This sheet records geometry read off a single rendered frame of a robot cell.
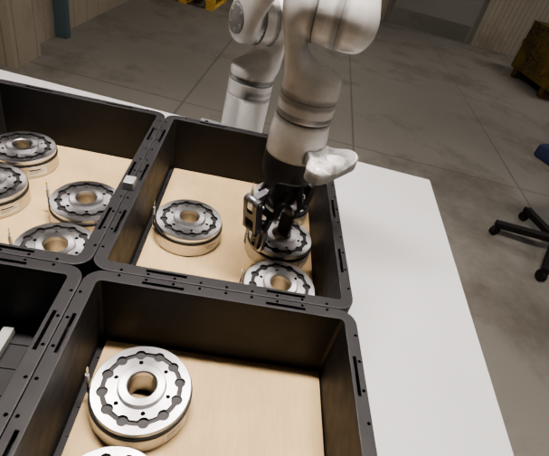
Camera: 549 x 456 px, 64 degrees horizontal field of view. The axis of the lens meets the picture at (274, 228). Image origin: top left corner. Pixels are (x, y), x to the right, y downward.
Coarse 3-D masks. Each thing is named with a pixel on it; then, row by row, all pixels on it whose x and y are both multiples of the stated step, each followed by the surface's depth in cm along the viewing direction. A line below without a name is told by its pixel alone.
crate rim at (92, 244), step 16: (0, 80) 75; (64, 96) 76; (80, 96) 77; (144, 112) 77; (160, 112) 78; (144, 144) 69; (112, 208) 55; (96, 224) 53; (96, 240) 51; (32, 256) 47; (48, 256) 47; (64, 256) 48; (80, 256) 48
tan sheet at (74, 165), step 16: (64, 160) 78; (80, 160) 79; (96, 160) 80; (112, 160) 81; (128, 160) 82; (48, 176) 74; (64, 176) 74; (80, 176) 75; (96, 176) 76; (112, 176) 77; (32, 192) 70; (32, 208) 67; (48, 208) 68; (0, 224) 63; (16, 224) 64; (32, 224) 64; (0, 240) 61
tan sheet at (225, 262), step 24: (168, 192) 77; (192, 192) 79; (216, 192) 80; (240, 192) 82; (240, 216) 76; (240, 240) 72; (144, 264) 63; (168, 264) 64; (192, 264) 65; (216, 264) 66; (240, 264) 67
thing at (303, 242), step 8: (264, 216) 72; (296, 224) 73; (296, 232) 71; (304, 232) 72; (296, 240) 69; (304, 240) 70; (264, 248) 66; (272, 248) 67; (280, 248) 67; (288, 248) 67; (296, 248) 68; (304, 248) 68; (272, 256) 66; (280, 256) 66; (288, 256) 66; (296, 256) 66
